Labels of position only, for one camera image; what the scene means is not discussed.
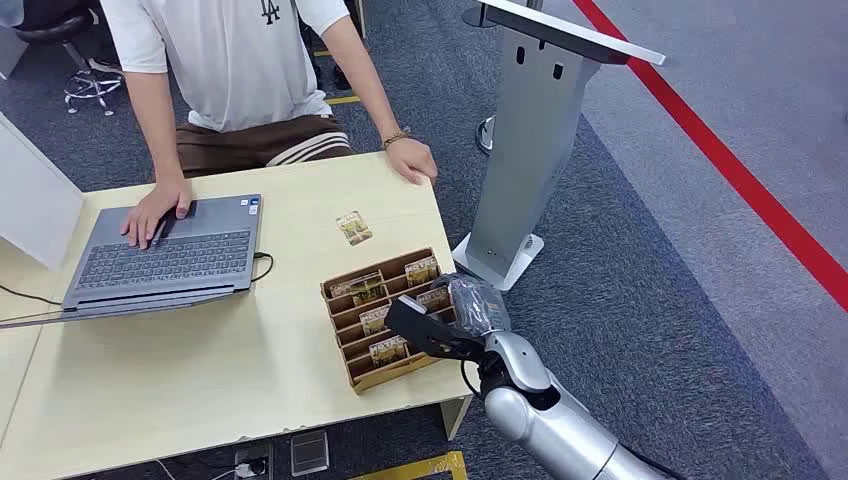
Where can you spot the person's right hand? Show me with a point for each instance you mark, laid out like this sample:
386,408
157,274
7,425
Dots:
156,208

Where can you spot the person's left hand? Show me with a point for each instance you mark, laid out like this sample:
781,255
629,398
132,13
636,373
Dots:
411,159

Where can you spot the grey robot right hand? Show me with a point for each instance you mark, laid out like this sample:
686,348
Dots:
478,305

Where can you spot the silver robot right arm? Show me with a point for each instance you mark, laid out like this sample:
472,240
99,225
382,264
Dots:
550,424

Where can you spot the person's right forearm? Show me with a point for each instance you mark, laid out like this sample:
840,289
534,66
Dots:
154,126

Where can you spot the person's left forearm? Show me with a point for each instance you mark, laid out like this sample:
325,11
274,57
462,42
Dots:
366,79

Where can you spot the printed hotel card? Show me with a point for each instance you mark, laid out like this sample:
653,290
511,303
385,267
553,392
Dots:
354,228
388,350
361,289
432,298
422,271
374,320

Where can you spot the brown wooden card holder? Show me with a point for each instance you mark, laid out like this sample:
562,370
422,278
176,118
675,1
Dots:
358,381

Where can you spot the person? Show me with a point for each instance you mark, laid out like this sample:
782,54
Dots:
232,73

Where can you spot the grey laptop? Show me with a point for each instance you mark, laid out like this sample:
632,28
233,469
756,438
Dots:
179,255

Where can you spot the round metal stand base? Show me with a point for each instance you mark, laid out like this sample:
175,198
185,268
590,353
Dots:
485,134

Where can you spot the silver kiosk stand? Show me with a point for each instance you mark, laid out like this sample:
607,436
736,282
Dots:
530,146

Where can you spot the white upright panel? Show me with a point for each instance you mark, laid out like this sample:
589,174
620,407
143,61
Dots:
33,192

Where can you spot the black office chair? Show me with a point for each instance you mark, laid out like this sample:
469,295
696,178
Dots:
79,60

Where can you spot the yellow floor tape strip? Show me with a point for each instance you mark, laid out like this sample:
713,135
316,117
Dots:
424,468

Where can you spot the silver floor plate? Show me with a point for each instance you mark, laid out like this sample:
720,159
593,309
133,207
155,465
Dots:
309,453

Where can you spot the floor power socket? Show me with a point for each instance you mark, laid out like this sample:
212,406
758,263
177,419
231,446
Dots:
253,460

